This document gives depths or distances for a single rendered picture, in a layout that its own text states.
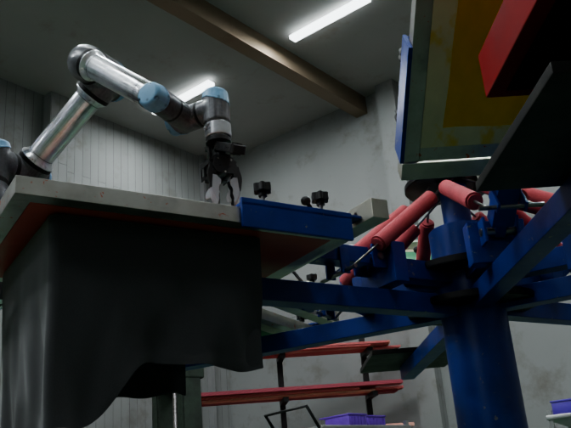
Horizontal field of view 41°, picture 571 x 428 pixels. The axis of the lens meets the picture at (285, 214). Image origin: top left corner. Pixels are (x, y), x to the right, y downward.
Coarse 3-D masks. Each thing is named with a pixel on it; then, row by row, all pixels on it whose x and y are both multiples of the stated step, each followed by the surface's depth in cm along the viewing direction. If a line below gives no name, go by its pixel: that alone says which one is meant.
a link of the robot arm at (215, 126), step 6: (216, 120) 212; (222, 120) 212; (204, 126) 214; (210, 126) 211; (216, 126) 211; (222, 126) 211; (228, 126) 213; (210, 132) 211; (216, 132) 210; (222, 132) 211; (228, 132) 212
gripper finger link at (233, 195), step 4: (232, 180) 208; (236, 180) 209; (228, 184) 208; (232, 184) 207; (236, 184) 208; (228, 188) 211; (232, 188) 207; (236, 188) 208; (228, 192) 211; (232, 192) 207; (236, 192) 207; (228, 196) 211; (232, 196) 207; (236, 196) 207; (228, 200) 211; (232, 200) 207; (236, 200) 206; (232, 204) 206; (236, 204) 206
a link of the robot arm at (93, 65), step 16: (80, 48) 227; (96, 48) 232; (80, 64) 224; (96, 64) 222; (112, 64) 220; (80, 80) 234; (96, 80) 223; (112, 80) 217; (128, 80) 214; (144, 80) 213; (128, 96) 214; (144, 96) 206; (160, 96) 205; (176, 96) 213; (160, 112) 209; (176, 112) 212
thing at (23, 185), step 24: (24, 192) 146; (48, 192) 149; (72, 192) 152; (96, 192) 154; (120, 192) 157; (0, 216) 156; (144, 216) 162; (168, 216) 163; (192, 216) 164; (216, 216) 167; (240, 216) 170; (0, 240) 169; (336, 240) 187
